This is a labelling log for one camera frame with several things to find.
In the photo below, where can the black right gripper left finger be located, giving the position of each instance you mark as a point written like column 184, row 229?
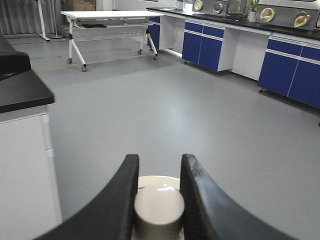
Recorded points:
column 110, row 215

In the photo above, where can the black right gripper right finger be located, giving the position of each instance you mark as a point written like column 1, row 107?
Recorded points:
column 210, row 214

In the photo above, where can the glass jar with cream lid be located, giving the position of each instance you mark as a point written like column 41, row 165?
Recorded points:
column 158, row 208

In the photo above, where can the white cabinet black countertop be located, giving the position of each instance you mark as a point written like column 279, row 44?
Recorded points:
column 29, row 198

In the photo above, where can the blue lab bench cabinets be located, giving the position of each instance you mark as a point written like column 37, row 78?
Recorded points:
column 286, row 62

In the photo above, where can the white folding table on casters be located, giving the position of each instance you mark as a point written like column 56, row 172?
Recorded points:
column 105, row 25

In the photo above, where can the potted plant white pot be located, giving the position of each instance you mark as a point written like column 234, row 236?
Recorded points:
column 253, row 6

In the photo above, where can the stainless glove box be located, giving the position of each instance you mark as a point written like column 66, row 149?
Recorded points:
column 297, row 14

